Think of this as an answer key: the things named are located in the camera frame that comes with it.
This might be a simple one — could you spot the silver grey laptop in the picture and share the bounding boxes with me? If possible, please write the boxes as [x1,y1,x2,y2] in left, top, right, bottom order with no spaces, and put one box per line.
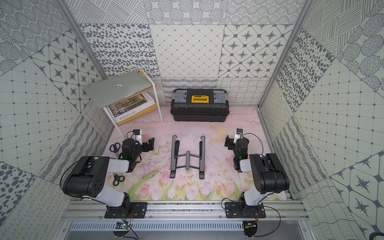
[84,72,153,108]

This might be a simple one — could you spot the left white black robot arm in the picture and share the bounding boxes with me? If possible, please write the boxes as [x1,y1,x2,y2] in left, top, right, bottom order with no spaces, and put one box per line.
[61,138,155,213]

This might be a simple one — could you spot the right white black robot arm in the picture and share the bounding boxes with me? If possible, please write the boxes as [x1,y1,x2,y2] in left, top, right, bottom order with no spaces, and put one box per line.
[225,134,290,215]

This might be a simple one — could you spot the grey folding laptop stand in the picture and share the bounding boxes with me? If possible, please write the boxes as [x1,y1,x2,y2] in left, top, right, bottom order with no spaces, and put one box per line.
[170,135,206,180]

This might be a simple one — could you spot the white wooden two-tier shelf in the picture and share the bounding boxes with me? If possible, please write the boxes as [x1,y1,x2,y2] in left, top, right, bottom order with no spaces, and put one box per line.
[102,70,164,139]

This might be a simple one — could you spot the white Folio book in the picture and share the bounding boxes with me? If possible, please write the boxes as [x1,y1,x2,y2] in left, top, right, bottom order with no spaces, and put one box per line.
[107,92,155,123]

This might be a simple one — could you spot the pink floral table mat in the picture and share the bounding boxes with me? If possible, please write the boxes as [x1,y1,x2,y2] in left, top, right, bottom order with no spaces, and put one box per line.
[109,107,270,201]

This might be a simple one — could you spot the green circuit board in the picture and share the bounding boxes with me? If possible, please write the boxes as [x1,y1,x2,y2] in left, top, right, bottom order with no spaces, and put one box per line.
[115,222,131,231]

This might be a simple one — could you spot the black round connector box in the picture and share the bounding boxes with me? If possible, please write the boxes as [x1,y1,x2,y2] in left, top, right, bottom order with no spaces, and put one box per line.
[243,221,258,238]

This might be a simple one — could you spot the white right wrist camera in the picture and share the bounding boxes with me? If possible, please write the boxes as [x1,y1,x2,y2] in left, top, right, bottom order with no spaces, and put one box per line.
[234,129,243,144]

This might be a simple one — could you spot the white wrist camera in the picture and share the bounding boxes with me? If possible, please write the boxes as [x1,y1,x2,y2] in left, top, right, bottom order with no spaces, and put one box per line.
[132,130,143,145]
[234,129,243,144]

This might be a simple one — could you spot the blue handled scissors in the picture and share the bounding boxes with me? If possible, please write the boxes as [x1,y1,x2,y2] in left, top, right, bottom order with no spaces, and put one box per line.
[109,143,121,159]

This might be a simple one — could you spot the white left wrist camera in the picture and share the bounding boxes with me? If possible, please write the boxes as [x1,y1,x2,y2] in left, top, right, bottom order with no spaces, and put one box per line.
[132,130,143,145]

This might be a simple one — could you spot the black plastic toolbox yellow handle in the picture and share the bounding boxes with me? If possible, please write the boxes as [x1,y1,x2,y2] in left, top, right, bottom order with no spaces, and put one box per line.
[170,89,230,123]

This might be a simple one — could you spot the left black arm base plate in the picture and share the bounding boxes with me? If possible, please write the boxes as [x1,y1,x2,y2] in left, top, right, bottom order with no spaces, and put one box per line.
[104,202,148,219]

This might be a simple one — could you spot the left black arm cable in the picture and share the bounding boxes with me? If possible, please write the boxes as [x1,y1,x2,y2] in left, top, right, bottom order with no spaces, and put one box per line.
[59,130,140,240]

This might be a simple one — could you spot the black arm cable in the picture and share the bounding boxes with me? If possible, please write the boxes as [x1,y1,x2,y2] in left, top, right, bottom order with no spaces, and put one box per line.
[59,130,140,240]
[220,132,282,238]

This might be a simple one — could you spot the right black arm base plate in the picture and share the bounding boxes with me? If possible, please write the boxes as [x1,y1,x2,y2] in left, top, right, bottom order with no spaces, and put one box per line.
[223,202,266,219]

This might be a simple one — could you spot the aluminium mounting rail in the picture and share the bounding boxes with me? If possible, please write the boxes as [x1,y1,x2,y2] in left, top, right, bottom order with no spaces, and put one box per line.
[62,200,309,221]

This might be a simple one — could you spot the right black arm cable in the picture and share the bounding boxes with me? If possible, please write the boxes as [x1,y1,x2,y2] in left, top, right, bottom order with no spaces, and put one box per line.
[220,132,282,238]

